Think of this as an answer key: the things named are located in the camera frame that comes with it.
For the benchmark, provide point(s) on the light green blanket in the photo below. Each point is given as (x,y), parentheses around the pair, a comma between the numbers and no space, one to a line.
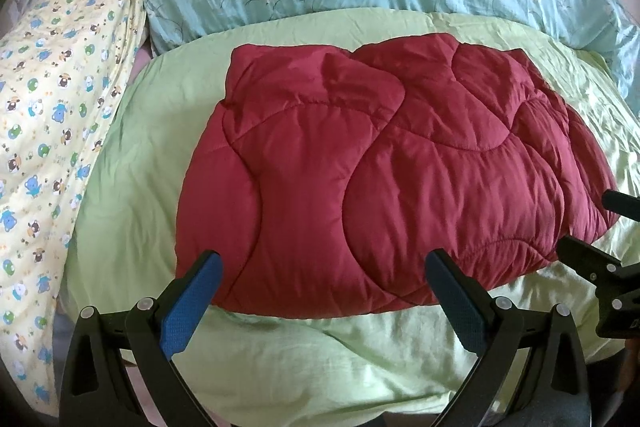
(300,357)

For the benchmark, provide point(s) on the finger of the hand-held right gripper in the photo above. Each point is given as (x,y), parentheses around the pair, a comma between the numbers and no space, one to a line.
(595,264)
(622,206)

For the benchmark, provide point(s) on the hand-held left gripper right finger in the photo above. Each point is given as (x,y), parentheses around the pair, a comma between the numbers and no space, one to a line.
(456,302)

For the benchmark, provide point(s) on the yellow animal print pillow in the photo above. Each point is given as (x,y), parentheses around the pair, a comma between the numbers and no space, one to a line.
(55,147)

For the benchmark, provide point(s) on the red quilted jacket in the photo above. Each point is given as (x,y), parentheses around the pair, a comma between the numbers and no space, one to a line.
(380,177)

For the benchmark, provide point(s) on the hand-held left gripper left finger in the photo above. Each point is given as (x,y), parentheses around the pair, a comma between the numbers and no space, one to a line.
(192,304)

